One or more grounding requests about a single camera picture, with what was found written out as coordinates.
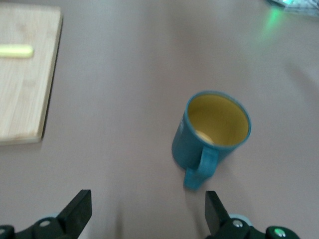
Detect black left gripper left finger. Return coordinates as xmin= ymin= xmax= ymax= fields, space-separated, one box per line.
xmin=15 ymin=190 xmax=92 ymax=239

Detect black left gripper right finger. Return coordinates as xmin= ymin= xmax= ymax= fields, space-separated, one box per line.
xmin=204 ymin=191 xmax=266 ymax=239

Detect teal mug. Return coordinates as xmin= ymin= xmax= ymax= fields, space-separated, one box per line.
xmin=171 ymin=90 xmax=252 ymax=191

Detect yellow plastic fork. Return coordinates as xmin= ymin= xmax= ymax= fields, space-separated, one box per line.
xmin=0 ymin=44 xmax=34 ymax=59

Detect wooden cutting board, metal handle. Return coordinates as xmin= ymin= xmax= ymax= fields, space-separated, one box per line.
xmin=0 ymin=5 xmax=63 ymax=146

